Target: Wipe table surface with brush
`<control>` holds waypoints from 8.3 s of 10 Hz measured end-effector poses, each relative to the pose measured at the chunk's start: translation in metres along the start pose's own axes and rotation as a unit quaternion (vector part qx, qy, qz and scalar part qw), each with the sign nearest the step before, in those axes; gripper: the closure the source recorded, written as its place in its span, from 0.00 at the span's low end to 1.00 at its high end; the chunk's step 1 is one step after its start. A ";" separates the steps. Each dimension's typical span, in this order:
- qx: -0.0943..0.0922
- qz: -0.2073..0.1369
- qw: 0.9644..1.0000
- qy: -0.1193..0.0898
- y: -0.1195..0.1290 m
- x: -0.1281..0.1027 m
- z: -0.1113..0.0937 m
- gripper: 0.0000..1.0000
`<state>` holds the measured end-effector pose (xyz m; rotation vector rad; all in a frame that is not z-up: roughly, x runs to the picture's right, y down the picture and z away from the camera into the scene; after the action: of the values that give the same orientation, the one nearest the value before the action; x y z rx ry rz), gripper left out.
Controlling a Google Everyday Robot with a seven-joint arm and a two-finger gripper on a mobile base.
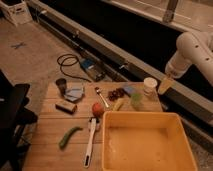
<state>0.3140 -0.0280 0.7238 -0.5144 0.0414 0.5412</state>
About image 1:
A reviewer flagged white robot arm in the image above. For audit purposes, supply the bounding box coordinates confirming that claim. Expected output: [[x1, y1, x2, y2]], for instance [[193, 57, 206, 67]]
[[158, 31, 213, 95]]

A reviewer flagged blue sponge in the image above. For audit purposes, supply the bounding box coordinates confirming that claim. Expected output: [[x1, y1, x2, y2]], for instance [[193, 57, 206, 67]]
[[123, 85, 136, 96]]

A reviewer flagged banana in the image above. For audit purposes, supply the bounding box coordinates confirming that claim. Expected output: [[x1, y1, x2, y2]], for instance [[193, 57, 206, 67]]
[[112, 98, 124, 111]]

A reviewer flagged dark grapes bunch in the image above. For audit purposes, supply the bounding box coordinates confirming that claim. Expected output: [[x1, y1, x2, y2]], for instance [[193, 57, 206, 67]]
[[108, 88, 124, 101]]

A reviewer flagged yellow plastic tub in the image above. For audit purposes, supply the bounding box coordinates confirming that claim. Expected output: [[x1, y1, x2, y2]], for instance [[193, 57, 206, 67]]
[[102, 111, 198, 171]]

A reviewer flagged blue power box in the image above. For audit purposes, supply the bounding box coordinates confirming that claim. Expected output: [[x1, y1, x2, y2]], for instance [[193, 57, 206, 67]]
[[80, 59, 105, 82]]

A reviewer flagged red apple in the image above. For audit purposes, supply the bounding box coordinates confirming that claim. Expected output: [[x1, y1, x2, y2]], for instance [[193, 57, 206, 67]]
[[92, 103, 104, 117]]

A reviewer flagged brown rectangular block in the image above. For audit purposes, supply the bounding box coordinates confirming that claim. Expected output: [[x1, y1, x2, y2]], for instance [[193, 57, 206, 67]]
[[55, 101, 77, 114]]

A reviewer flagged dark metal cup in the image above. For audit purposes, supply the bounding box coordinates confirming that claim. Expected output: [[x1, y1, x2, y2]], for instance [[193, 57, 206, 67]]
[[56, 78, 67, 96]]

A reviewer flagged green chili pepper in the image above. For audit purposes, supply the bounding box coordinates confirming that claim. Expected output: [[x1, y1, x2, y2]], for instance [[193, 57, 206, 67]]
[[58, 126, 83, 149]]

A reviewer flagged black chair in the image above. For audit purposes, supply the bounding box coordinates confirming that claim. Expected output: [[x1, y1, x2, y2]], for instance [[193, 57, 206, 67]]
[[0, 69, 38, 171]]

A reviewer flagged white crate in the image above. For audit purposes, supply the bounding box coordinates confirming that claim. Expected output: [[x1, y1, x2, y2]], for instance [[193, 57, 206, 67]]
[[0, 0, 32, 26]]

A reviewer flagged black cable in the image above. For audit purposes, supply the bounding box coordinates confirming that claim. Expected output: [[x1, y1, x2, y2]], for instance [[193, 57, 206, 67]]
[[56, 53, 92, 83]]

